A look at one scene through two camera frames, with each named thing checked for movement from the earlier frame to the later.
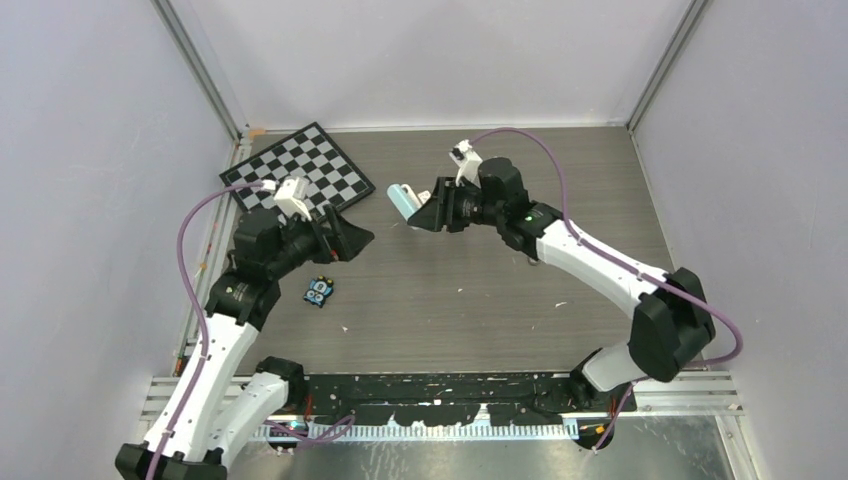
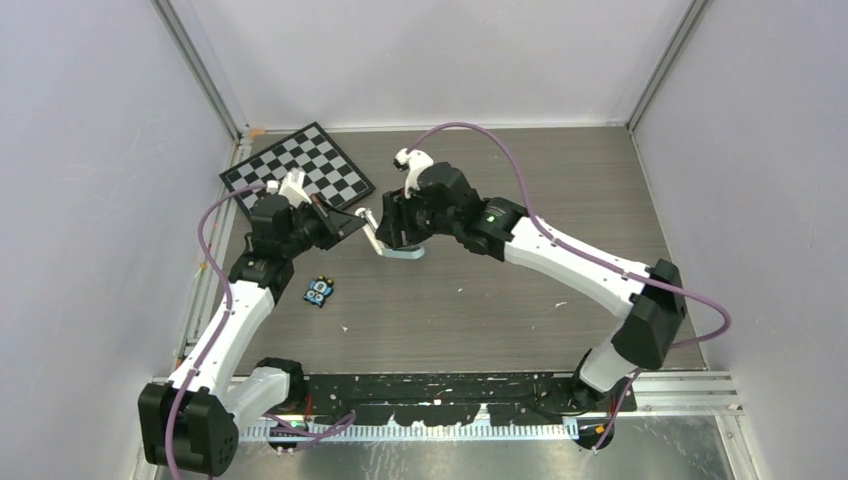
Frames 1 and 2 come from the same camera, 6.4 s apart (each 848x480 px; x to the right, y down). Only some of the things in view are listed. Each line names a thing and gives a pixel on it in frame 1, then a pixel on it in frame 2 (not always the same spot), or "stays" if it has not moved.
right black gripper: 441,209 to 398,206
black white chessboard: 311,153 stays
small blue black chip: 319,289 stays
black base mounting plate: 458,399 stays
